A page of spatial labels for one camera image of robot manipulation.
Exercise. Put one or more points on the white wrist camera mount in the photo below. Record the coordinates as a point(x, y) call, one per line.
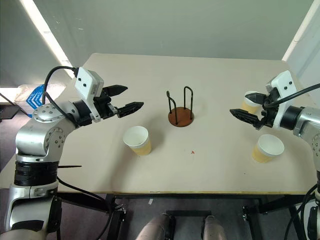
point(84, 81)
point(285, 83)

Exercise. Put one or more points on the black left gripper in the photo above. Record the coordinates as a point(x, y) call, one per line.
point(103, 106)

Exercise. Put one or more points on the blue white plastic bag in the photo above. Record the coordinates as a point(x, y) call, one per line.
point(36, 97)

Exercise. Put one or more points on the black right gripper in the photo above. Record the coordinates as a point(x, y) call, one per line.
point(269, 110)

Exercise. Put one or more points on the small red speck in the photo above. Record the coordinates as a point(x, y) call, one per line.
point(192, 152)

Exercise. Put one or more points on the yellow paper cup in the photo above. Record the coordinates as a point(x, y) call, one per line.
point(142, 148)
point(261, 155)
point(248, 106)

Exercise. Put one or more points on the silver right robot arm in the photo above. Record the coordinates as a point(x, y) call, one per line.
point(308, 120)

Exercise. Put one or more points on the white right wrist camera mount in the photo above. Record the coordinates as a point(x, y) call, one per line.
point(285, 83)

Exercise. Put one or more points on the black floor stand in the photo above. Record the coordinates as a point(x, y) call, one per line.
point(7, 110)

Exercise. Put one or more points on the black metal table frame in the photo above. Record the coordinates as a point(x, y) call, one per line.
point(190, 196)

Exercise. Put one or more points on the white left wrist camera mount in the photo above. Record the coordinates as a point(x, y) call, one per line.
point(84, 81)

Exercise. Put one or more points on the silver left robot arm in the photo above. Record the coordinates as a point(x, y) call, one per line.
point(37, 135)

